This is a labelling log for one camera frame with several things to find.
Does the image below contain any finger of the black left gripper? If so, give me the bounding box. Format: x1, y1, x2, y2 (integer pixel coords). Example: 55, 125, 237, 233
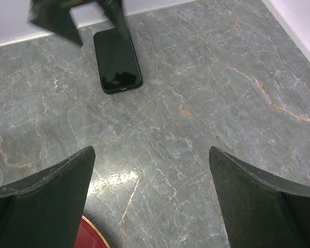
96, 0, 130, 39
28, 1, 83, 47

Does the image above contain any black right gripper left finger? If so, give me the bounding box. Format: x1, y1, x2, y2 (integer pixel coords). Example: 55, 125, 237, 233
0, 146, 96, 247

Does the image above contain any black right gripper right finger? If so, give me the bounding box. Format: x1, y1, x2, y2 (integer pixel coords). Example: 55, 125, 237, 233
209, 146, 310, 247

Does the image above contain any round red tray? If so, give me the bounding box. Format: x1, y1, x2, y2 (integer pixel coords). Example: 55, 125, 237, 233
74, 216, 110, 248

